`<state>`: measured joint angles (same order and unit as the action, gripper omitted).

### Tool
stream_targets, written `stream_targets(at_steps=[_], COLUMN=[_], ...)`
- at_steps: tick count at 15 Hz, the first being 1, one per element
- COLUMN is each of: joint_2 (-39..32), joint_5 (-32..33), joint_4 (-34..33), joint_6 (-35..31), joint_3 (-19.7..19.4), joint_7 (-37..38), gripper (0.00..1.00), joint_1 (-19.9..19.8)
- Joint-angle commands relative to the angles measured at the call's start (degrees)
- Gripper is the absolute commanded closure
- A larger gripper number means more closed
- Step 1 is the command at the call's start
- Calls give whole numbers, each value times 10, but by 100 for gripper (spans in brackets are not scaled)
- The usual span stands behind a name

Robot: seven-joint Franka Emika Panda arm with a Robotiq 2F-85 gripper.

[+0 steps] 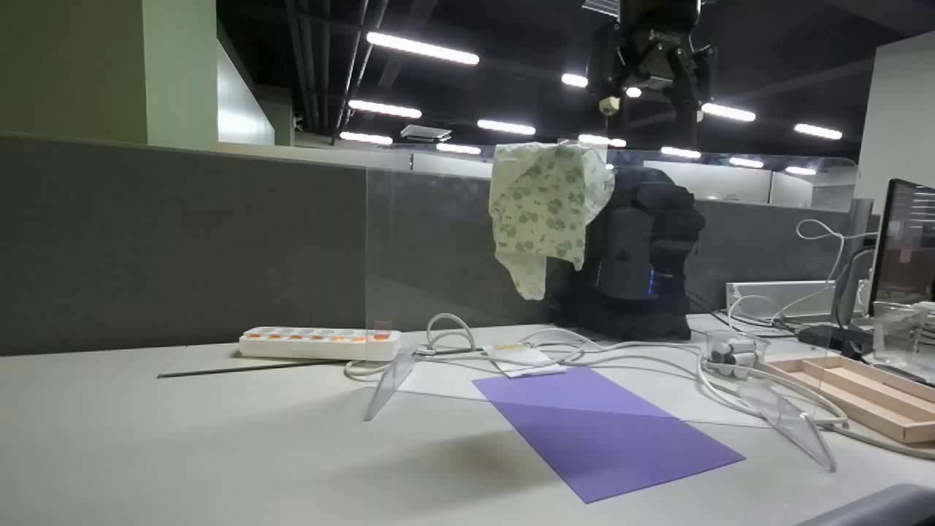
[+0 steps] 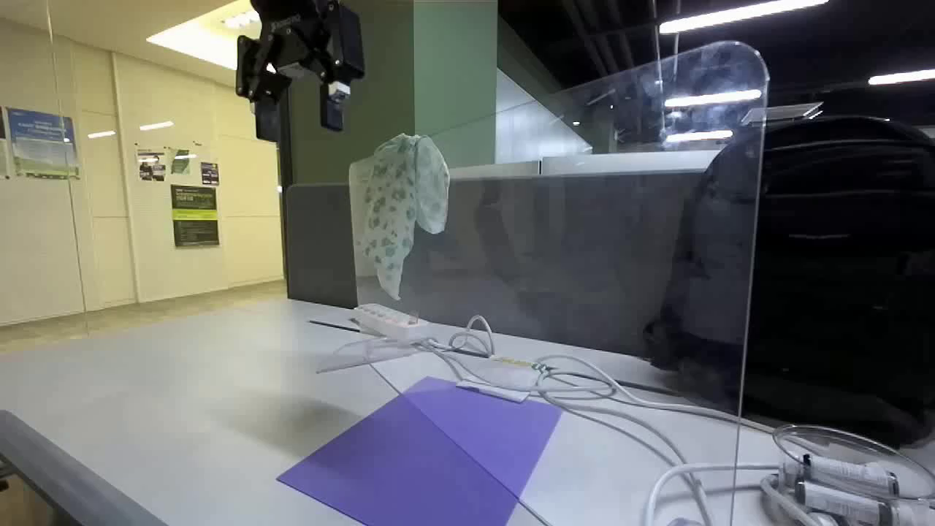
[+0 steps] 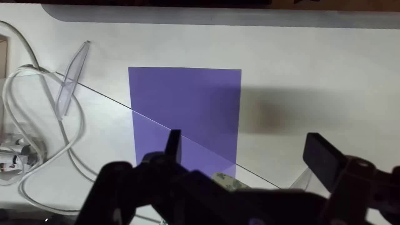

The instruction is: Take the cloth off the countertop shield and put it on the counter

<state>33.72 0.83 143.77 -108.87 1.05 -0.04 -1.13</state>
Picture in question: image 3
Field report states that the white cable loop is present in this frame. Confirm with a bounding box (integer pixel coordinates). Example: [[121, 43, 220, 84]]
[[0, 19, 161, 224]]

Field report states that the green floral patterned cloth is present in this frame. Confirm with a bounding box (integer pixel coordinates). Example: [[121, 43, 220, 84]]
[[211, 173, 247, 191]]

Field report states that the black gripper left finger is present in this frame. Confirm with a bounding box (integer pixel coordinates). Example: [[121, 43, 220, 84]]
[[165, 130, 181, 163]]

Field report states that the purple paper sheet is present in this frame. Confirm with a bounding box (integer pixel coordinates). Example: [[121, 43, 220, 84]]
[[128, 68, 241, 176]]

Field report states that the light wooden tray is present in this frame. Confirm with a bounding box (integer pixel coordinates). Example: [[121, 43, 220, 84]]
[[0, 34, 8, 79]]

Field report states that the clear acrylic countertop shield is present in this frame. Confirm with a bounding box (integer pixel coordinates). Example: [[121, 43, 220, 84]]
[[56, 41, 311, 190]]

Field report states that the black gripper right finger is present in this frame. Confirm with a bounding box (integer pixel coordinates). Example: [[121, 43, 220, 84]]
[[302, 133, 347, 191]]

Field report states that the small white adapter plug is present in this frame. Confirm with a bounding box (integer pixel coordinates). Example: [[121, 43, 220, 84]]
[[0, 135, 35, 174]]

